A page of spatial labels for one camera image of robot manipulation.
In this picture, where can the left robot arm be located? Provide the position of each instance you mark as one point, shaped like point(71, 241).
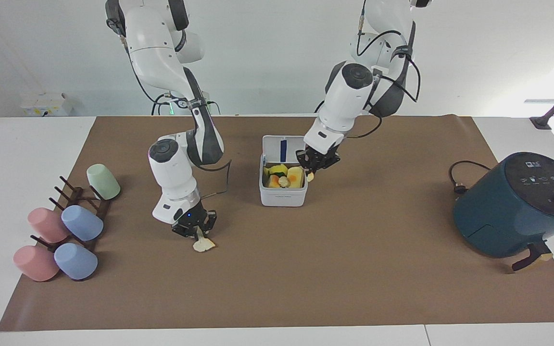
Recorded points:
point(346, 96)

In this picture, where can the white bin with lid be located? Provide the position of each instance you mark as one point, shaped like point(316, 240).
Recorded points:
point(283, 194)

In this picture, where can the green cup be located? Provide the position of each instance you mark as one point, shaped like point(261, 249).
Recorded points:
point(104, 181)

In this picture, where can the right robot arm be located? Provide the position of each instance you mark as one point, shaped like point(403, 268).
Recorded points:
point(161, 57)

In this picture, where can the beige trash piece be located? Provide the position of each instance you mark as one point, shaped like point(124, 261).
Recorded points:
point(284, 182)

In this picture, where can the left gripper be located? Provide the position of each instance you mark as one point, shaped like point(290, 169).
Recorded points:
point(321, 156)

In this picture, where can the white box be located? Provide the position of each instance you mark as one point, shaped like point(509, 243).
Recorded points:
point(46, 105)

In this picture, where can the pale yellow trash scrap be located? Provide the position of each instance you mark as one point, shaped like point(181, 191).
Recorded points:
point(204, 245)

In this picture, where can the orange trash piece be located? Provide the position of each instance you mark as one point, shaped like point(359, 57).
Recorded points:
point(273, 181)

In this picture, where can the pink cup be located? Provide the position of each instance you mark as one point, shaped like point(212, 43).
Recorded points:
point(46, 225)
point(35, 263)

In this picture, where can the dark wooden cup rack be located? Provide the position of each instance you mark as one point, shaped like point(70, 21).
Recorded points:
point(77, 194)

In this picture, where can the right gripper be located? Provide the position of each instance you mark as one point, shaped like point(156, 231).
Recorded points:
point(190, 215)

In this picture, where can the yellow block trash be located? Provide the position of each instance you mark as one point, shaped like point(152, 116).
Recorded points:
point(296, 177)

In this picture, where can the yellow peel trash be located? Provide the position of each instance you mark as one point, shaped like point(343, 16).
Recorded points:
point(276, 169)

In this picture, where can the blue cup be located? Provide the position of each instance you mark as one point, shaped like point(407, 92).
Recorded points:
point(76, 262)
point(83, 223)

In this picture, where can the dark teal air fryer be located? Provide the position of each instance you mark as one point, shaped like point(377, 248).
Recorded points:
point(517, 211)

